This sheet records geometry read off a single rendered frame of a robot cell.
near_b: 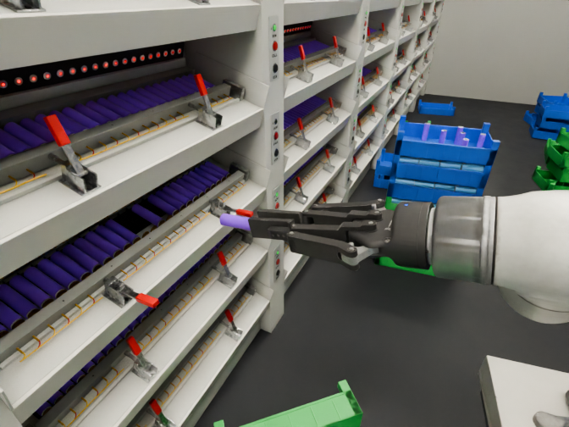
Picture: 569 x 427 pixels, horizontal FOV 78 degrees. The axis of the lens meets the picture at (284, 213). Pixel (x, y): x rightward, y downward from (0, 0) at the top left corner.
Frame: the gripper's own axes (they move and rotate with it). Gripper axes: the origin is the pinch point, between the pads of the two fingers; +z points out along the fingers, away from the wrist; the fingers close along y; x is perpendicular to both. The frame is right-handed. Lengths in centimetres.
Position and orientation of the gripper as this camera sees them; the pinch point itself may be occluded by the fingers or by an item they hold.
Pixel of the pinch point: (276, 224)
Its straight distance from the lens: 48.9
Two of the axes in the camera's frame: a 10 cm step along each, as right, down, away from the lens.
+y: 4.6, -4.7, 7.5
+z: -8.6, -0.5, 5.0
